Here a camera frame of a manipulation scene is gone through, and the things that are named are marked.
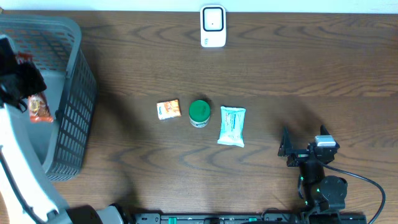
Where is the light green wet wipes pack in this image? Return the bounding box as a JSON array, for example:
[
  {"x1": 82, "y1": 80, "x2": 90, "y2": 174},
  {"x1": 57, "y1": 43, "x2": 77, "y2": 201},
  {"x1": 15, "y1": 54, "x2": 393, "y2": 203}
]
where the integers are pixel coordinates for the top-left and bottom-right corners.
[{"x1": 217, "y1": 106, "x2": 246, "y2": 147}]

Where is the orange tissue pack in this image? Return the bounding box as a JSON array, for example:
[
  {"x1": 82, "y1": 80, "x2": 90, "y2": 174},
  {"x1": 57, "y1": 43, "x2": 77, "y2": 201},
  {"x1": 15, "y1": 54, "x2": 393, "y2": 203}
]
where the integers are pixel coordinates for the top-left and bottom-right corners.
[{"x1": 156, "y1": 100, "x2": 182, "y2": 120}]

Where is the green lid white jar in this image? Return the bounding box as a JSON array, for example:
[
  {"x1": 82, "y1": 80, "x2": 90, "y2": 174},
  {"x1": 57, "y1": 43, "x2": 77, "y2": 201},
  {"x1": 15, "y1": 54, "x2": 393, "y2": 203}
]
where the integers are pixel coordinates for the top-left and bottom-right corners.
[{"x1": 188, "y1": 100, "x2": 211, "y2": 128}]

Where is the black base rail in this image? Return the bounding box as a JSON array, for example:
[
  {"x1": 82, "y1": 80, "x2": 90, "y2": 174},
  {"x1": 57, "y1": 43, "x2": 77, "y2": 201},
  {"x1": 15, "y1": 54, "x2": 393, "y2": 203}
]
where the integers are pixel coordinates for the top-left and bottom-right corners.
[{"x1": 133, "y1": 210, "x2": 367, "y2": 224}]

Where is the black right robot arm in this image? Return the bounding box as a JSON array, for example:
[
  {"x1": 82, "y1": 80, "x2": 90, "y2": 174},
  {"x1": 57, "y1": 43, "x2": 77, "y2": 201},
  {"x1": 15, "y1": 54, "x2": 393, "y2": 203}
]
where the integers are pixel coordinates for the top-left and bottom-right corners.
[{"x1": 278, "y1": 125, "x2": 348, "y2": 213}]

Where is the orange red snack bag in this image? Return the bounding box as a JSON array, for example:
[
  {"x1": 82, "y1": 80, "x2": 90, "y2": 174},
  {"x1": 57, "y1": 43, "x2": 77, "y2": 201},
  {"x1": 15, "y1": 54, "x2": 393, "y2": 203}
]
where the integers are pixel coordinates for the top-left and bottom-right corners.
[{"x1": 16, "y1": 52, "x2": 53, "y2": 123}]

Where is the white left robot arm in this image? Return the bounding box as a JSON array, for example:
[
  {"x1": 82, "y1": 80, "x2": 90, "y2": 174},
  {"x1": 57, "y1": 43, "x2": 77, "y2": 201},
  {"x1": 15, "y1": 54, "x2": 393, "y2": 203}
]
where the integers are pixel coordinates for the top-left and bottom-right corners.
[{"x1": 1, "y1": 34, "x2": 129, "y2": 223}]

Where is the white barcode scanner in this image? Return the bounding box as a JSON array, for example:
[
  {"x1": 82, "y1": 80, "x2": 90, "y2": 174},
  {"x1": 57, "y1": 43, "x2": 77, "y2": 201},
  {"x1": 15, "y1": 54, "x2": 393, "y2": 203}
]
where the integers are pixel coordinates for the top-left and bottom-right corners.
[{"x1": 200, "y1": 5, "x2": 226, "y2": 48}]

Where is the grey plastic basket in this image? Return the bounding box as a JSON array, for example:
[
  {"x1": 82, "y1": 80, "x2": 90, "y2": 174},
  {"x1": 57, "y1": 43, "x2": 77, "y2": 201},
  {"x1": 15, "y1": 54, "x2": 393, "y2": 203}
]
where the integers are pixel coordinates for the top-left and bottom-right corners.
[{"x1": 1, "y1": 15, "x2": 97, "y2": 181}]

